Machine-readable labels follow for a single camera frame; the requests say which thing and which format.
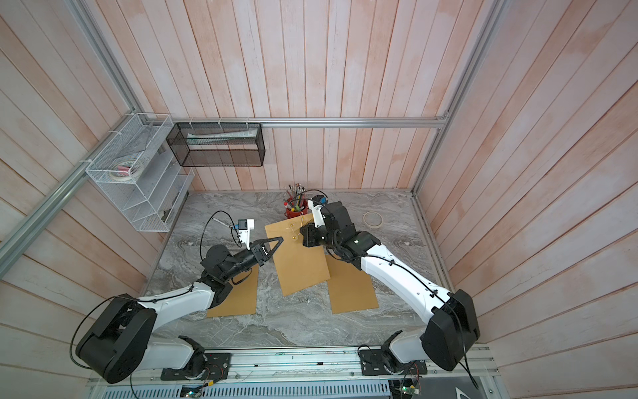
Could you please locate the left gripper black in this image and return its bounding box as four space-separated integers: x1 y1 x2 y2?
222 237 284 281

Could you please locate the brown file bag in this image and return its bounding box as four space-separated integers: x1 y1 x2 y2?
265 214 331 296
206 266 259 318
327 256 379 314

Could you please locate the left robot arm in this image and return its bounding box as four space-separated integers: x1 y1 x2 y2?
70 237 284 384

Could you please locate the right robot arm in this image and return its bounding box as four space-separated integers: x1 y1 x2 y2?
300 199 480 374

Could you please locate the red pen holder cup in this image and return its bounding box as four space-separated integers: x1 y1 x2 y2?
284 198 308 219

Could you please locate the marker pen on table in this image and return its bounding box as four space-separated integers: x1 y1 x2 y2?
212 218 235 229

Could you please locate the masking tape roll on table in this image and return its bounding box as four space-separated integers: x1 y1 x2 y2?
362 210 384 229

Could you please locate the black mesh basket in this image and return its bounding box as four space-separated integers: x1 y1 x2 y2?
166 121 266 167

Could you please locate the tape roll in rack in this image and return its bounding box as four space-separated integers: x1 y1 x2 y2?
108 160 141 182

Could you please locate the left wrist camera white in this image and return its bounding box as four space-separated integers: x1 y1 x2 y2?
236 219 254 249

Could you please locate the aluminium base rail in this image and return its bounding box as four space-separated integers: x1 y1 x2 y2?
84 346 502 387

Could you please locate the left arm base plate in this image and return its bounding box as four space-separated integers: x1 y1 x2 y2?
160 352 232 382

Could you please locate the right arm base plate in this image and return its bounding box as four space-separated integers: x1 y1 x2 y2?
357 345 428 377

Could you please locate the white wire shelf rack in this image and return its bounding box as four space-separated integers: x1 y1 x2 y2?
86 113 194 233

